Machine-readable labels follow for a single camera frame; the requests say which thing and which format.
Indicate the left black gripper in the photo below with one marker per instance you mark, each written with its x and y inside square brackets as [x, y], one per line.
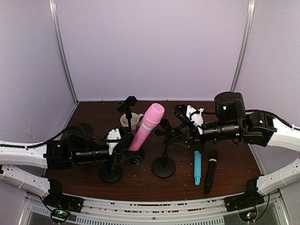
[119, 155]

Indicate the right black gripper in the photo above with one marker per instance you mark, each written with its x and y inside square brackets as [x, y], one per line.
[193, 135]

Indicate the pink toy microphone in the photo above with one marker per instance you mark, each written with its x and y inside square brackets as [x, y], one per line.
[151, 119]

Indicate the black microphone stand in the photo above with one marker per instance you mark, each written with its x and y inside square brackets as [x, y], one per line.
[164, 167]
[127, 110]

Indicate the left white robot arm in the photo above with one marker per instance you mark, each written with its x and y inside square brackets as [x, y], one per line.
[52, 154]

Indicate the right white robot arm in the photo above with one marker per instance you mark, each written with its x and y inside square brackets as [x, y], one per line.
[257, 127]

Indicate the white ceramic mug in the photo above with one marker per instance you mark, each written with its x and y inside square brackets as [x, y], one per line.
[135, 121]

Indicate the blue toy microphone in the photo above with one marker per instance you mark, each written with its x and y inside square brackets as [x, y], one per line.
[197, 168]

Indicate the black toy microphone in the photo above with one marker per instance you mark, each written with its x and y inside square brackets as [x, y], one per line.
[213, 158]

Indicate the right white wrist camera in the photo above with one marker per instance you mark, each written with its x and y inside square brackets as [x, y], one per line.
[195, 117]

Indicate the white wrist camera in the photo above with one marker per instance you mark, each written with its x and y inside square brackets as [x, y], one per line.
[113, 138]
[195, 117]

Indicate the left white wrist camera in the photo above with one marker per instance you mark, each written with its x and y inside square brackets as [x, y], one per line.
[113, 138]

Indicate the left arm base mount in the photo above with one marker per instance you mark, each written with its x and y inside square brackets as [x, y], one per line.
[63, 204]

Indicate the front aluminium rail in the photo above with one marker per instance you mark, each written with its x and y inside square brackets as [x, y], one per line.
[207, 211]

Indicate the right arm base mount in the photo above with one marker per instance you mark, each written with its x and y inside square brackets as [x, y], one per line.
[247, 203]

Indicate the right aluminium frame post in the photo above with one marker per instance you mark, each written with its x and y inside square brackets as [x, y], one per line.
[244, 44]

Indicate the aluminium frame post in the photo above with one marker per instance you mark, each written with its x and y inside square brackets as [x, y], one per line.
[244, 44]
[62, 54]

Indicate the left aluminium frame post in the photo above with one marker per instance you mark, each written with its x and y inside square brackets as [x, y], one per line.
[62, 54]

